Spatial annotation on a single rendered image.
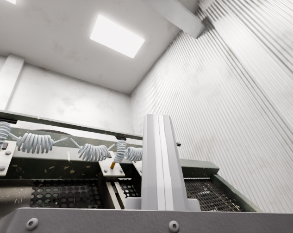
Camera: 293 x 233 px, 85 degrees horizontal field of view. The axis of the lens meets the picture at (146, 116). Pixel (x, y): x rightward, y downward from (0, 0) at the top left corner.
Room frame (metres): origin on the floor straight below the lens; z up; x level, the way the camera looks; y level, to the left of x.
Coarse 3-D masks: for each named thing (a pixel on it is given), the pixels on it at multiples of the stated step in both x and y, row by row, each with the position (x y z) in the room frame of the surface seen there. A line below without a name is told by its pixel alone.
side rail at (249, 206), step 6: (216, 174) 1.43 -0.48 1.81; (216, 180) 1.40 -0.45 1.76; (222, 180) 1.39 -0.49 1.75; (222, 186) 1.37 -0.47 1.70; (228, 186) 1.35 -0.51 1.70; (228, 192) 1.35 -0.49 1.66; (234, 192) 1.32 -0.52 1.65; (234, 198) 1.34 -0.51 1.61; (240, 198) 1.31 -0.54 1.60; (246, 198) 1.34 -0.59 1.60; (240, 204) 1.32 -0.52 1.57; (246, 204) 1.29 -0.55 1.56; (252, 204) 1.30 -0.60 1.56; (246, 210) 1.30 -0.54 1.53; (252, 210) 1.27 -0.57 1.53; (258, 210) 1.28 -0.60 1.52
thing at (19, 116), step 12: (24, 120) 0.41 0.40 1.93; (36, 120) 0.43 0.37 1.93; (48, 120) 0.45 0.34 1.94; (96, 132) 0.58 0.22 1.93; (108, 132) 0.61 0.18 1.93; (120, 132) 0.65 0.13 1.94; (24, 144) 0.42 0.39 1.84; (36, 144) 0.48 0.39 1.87; (48, 144) 0.46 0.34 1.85; (180, 144) 0.92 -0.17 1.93; (84, 156) 0.55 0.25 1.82; (96, 156) 0.57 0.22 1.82; (132, 156) 0.69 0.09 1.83
